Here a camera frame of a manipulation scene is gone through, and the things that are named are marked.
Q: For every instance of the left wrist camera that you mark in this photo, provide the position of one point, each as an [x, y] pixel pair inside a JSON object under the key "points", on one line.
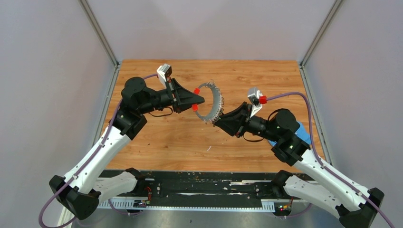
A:
{"points": [[163, 72]]}

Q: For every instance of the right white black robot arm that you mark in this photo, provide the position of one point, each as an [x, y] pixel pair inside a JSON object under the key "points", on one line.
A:
{"points": [[354, 205]]}

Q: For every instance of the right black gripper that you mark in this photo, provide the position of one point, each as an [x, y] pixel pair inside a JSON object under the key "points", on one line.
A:
{"points": [[236, 121]]}

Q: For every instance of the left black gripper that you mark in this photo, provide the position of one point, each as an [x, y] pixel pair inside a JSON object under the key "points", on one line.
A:
{"points": [[183, 99]]}

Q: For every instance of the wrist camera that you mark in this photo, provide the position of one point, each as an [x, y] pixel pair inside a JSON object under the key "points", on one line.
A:
{"points": [[163, 72], [254, 94]]}

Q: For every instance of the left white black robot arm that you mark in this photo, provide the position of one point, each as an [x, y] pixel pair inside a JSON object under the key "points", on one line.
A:
{"points": [[104, 148]]}

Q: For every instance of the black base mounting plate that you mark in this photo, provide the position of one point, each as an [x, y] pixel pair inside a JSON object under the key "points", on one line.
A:
{"points": [[197, 189]]}

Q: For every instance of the aluminium frame rail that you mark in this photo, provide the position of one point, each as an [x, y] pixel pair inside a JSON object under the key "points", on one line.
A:
{"points": [[199, 190]]}

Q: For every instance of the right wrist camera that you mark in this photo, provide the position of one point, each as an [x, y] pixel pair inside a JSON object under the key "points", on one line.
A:
{"points": [[254, 94]]}

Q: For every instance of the blue patterned pouch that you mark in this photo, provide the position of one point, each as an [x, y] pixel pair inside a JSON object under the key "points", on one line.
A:
{"points": [[300, 131]]}

